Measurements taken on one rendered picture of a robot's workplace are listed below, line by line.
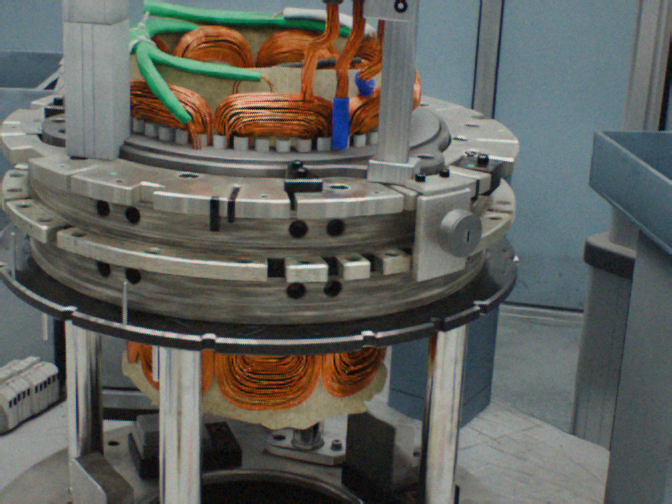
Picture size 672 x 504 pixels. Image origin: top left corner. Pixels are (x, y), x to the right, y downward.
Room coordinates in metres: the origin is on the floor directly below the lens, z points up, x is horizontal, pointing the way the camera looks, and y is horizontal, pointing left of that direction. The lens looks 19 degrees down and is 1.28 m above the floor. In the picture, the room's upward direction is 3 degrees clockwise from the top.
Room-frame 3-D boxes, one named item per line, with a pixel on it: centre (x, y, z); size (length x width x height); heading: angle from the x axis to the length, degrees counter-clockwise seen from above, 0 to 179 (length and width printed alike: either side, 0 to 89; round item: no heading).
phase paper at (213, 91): (0.69, 0.07, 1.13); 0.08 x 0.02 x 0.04; 82
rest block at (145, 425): (0.87, 0.12, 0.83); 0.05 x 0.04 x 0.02; 110
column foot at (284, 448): (0.89, 0.01, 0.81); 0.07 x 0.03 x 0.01; 74
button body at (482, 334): (1.03, -0.10, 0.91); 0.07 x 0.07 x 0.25; 60
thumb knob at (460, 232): (0.63, -0.07, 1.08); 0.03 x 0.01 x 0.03; 130
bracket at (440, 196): (0.65, -0.05, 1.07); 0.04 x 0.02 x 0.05; 130
